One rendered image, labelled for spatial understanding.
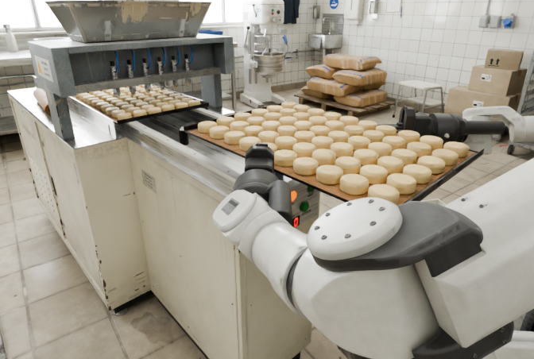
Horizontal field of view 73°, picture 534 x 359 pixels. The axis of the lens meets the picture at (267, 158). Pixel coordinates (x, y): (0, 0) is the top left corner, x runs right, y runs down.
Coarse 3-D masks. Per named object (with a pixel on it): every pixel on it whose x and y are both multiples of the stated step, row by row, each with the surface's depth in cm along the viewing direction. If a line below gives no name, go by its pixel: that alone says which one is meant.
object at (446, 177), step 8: (280, 104) 118; (248, 112) 109; (216, 120) 102; (184, 128) 96; (192, 128) 97; (216, 144) 86; (232, 152) 82; (480, 152) 79; (464, 160) 77; (472, 160) 76; (456, 168) 71; (288, 176) 70; (448, 176) 69; (432, 184) 64; (440, 184) 67; (328, 192) 64; (424, 192) 62; (344, 200) 61; (408, 200) 62; (416, 200) 60
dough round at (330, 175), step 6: (318, 168) 69; (324, 168) 69; (330, 168) 69; (336, 168) 69; (318, 174) 67; (324, 174) 66; (330, 174) 66; (336, 174) 66; (342, 174) 67; (318, 180) 68; (324, 180) 67; (330, 180) 66; (336, 180) 66
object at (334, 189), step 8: (200, 136) 92; (208, 136) 92; (224, 144) 87; (240, 152) 81; (472, 152) 81; (416, 160) 77; (280, 168) 73; (288, 168) 73; (448, 168) 73; (296, 176) 70; (304, 176) 70; (312, 176) 70; (432, 176) 70; (440, 176) 70; (312, 184) 67; (320, 184) 67; (328, 184) 67; (336, 184) 67; (416, 184) 67; (424, 184) 67; (336, 192) 64; (344, 192) 64; (416, 192) 64; (400, 200) 61
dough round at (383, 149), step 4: (372, 144) 81; (376, 144) 81; (380, 144) 81; (384, 144) 81; (388, 144) 81; (368, 148) 80; (372, 148) 79; (376, 148) 78; (380, 148) 78; (384, 148) 78; (388, 148) 78; (380, 152) 78; (384, 152) 78; (388, 152) 78; (380, 156) 78
